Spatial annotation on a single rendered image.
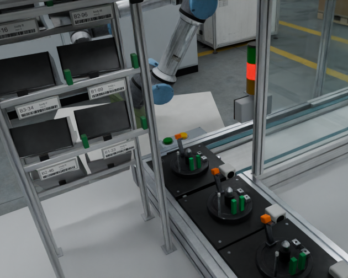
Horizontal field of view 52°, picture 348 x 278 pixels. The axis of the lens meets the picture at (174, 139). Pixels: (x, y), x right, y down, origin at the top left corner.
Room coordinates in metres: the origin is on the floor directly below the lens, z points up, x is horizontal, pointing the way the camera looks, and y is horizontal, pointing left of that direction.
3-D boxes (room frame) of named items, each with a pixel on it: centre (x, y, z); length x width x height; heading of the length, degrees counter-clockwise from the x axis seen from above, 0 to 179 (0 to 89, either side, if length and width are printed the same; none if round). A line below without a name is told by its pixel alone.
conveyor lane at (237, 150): (1.16, -0.33, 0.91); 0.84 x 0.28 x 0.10; 114
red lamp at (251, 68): (1.03, -0.27, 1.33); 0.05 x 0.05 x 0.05
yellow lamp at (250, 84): (1.03, -0.27, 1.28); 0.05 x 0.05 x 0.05
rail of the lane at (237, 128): (1.31, -0.24, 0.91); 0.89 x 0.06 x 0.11; 114
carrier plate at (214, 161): (1.06, -0.05, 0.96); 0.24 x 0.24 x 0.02; 24
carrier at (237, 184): (0.83, -0.15, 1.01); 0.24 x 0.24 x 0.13; 24
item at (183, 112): (1.58, 0.20, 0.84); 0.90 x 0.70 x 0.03; 91
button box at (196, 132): (1.29, -0.04, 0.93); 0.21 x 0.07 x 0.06; 114
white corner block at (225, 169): (1.01, -0.18, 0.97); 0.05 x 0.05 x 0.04; 24
